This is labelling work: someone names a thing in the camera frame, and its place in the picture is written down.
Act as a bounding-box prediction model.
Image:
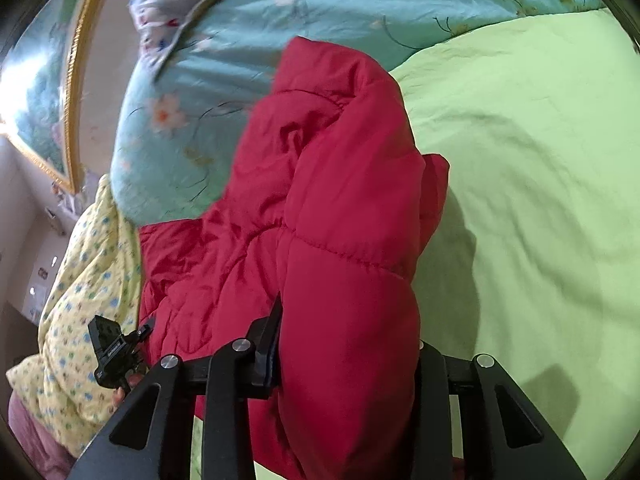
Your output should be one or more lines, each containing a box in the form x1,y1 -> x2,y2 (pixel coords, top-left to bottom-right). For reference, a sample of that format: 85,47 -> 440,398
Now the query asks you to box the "maroon sleeved left forearm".
8,392 -> 75,480

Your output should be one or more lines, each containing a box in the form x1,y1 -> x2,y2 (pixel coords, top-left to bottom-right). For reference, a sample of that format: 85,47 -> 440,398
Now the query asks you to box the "person's left hand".
113,373 -> 144,408

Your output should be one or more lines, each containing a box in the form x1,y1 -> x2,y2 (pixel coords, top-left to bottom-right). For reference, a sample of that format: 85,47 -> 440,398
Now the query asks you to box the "red quilted puffer jacket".
140,38 -> 449,479

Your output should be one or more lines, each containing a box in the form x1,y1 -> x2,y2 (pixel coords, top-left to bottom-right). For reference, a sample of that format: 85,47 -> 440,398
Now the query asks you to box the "teal floral quilt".
109,0 -> 609,229

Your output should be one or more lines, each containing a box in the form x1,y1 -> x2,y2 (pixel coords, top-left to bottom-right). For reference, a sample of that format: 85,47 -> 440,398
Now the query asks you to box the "light green bed sheet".
387,9 -> 639,479

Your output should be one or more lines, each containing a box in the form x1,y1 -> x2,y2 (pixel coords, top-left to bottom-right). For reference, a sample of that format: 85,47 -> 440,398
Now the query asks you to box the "gold framed painting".
1,0 -> 104,193

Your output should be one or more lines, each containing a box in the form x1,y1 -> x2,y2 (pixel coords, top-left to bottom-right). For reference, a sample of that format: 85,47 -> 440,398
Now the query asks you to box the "yellow patterned blanket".
6,176 -> 142,458

